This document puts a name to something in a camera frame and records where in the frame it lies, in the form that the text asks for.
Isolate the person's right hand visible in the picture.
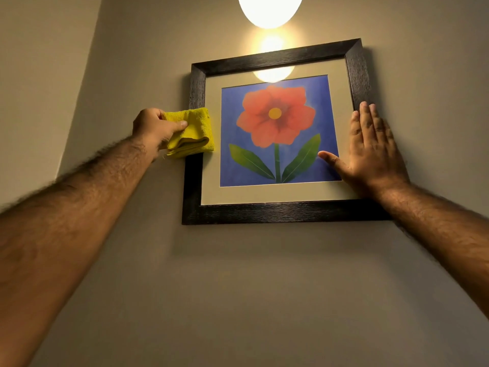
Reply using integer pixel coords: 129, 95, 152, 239
318, 102, 410, 198

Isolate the person's left hand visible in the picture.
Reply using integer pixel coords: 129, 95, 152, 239
132, 108, 188, 162

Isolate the yellow microfibre cloth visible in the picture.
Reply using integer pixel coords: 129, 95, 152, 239
162, 107, 215, 159

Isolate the dark framed flower picture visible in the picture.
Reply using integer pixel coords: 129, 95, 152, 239
182, 38, 394, 225

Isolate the person's left forearm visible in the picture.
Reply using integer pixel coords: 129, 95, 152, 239
0, 135, 159, 367

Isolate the person's right forearm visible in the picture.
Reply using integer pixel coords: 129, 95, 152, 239
371, 180, 489, 319

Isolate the glowing white globe lamp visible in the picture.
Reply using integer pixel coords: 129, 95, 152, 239
238, 0, 305, 29

